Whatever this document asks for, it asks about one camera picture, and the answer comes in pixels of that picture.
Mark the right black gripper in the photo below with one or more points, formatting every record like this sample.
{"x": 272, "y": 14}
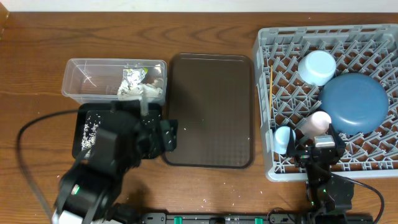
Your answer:
{"x": 303, "y": 157}

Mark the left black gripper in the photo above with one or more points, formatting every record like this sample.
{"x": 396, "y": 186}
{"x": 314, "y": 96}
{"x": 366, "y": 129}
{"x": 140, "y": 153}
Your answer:
{"x": 170, "y": 139}

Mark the pink cup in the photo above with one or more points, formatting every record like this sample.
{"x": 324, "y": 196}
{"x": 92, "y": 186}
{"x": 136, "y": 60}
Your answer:
{"x": 316, "y": 124}

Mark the light blue cup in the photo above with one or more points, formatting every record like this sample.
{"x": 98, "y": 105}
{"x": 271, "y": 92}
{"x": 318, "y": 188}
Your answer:
{"x": 281, "y": 139}

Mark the dark blue plate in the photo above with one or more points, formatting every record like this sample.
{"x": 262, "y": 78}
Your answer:
{"x": 355, "y": 102}

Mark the green snack wrapper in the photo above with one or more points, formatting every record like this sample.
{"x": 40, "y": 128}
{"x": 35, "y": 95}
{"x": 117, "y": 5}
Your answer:
{"x": 132, "y": 85}

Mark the light blue rice bowl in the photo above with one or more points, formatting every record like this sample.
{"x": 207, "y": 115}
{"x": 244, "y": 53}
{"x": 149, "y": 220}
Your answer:
{"x": 317, "y": 68}

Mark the wooden chopstick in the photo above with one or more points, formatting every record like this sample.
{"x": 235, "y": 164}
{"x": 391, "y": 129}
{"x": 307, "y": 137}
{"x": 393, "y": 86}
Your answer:
{"x": 270, "y": 88}

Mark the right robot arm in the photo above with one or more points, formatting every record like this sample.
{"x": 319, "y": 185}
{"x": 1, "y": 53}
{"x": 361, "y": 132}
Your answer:
{"x": 329, "y": 194}

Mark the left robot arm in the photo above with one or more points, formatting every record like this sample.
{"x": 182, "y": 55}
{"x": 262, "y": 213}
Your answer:
{"x": 88, "y": 190}

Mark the grey dishwasher rack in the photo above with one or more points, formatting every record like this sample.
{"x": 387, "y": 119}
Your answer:
{"x": 368, "y": 49}

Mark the spilled white rice pile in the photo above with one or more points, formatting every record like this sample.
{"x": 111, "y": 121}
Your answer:
{"x": 118, "y": 134}

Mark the black plastic tray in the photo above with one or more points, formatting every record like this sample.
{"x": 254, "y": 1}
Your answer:
{"x": 91, "y": 115}

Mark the clear plastic bin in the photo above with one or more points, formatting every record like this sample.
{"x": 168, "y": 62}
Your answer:
{"x": 97, "y": 80}

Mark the brown serving tray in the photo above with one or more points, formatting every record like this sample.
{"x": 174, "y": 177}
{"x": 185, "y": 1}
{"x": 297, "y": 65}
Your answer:
{"x": 212, "y": 98}

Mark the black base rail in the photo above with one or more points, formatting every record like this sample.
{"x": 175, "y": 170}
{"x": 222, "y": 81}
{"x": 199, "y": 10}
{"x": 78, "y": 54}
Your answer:
{"x": 125, "y": 214}

